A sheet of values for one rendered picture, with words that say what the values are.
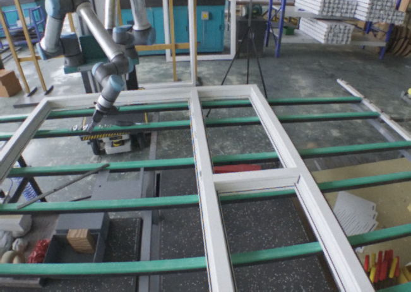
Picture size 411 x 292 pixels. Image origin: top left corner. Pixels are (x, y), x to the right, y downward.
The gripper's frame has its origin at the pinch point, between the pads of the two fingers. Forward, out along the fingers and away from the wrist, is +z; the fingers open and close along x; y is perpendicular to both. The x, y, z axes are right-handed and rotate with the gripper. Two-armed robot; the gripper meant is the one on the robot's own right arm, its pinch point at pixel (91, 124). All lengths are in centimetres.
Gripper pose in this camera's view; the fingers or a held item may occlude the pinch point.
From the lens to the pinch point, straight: 161.2
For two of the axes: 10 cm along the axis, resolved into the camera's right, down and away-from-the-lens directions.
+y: -7.8, -4.3, -4.6
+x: 1.5, 5.9, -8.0
